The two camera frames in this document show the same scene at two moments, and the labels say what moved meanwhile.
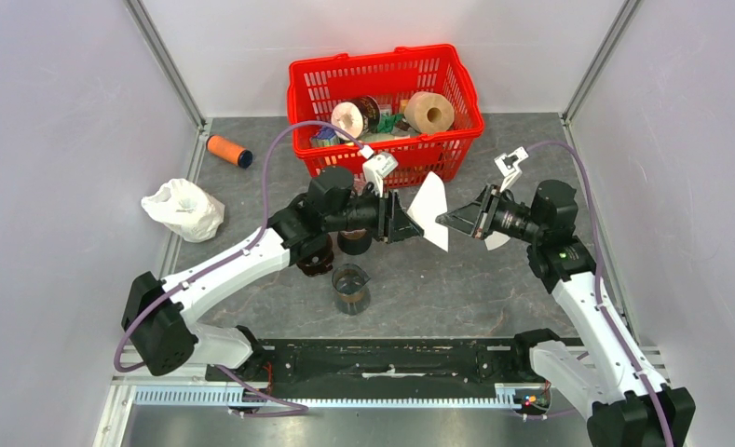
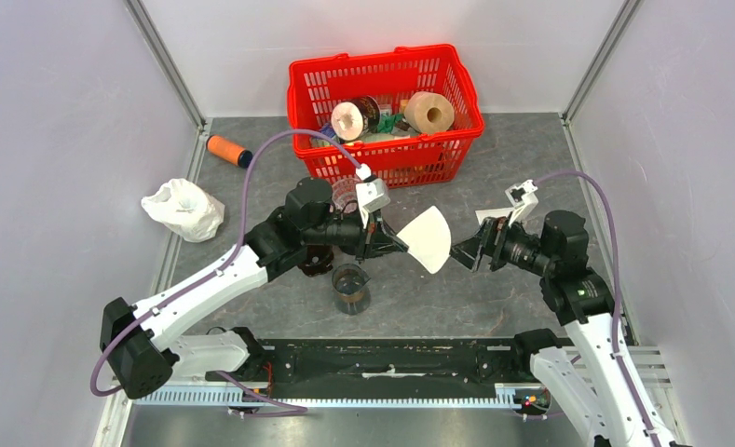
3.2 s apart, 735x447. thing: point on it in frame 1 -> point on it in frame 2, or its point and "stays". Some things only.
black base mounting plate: x=455 y=363 stays
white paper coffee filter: x=429 y=204 -> x=428 y=238
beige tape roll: x=429 y=113 stays
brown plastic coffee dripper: x=319 y=264 stays
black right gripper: x=475 y=218 -> x=491 y=240
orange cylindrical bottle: x=223 y=147 stays
